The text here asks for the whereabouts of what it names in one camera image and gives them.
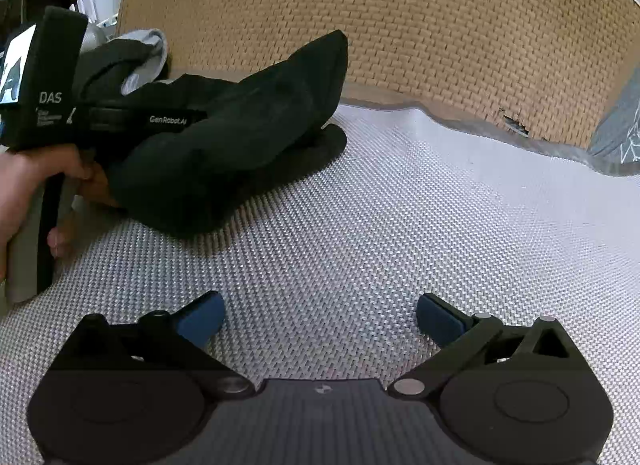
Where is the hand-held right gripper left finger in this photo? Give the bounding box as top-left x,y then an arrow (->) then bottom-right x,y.
47,291 -> 253,399

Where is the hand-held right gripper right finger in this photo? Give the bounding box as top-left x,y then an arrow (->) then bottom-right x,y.
387,292 -> 588,399

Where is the black white-print shirt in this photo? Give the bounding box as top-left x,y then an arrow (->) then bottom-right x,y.
82,29 -> 349,237

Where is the person's left hand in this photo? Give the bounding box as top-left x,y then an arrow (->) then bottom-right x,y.
0,144 -> 123,281

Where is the dark grey sweatshirt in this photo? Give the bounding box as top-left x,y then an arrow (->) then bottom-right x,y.
75,29 -> 171,98

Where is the grey patterned cloth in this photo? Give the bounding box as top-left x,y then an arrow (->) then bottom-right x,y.
589,77 -> 640,176

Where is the tan woven headboard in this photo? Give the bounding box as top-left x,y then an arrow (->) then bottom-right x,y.
116,0 -> 640,150

